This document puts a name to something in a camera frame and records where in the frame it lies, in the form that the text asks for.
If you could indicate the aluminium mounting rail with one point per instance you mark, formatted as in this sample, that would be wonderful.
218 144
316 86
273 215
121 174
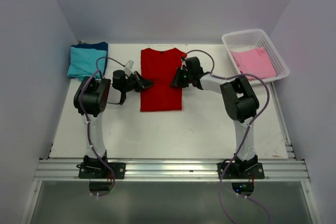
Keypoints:
170 170

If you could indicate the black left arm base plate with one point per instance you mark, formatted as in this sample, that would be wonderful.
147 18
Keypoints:
102 170

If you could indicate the folded pink t-shirt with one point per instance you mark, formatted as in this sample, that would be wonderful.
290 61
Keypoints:
254 61

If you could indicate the folded turquoise t-shirt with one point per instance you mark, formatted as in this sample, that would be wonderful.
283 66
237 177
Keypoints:
77 67

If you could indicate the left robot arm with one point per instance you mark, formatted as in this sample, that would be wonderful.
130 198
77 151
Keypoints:
91 99

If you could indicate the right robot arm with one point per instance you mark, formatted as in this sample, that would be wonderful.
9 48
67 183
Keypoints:
241 105

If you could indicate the white plastic basket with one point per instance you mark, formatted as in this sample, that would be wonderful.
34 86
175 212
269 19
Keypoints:
254 38

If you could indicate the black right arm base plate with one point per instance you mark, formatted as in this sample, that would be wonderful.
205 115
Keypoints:
244 170

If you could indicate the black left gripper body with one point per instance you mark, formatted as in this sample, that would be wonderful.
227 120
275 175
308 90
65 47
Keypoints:
137 82

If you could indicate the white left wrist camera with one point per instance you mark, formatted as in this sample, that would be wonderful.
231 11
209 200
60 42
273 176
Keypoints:
128 68

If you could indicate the red t-shirt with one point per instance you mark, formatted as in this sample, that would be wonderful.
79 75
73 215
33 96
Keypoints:
160 68

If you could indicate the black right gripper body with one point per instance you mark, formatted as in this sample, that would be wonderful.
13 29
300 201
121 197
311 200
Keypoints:
181 76

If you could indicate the folded navy blue t-shirt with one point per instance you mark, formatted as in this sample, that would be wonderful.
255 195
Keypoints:
96 53

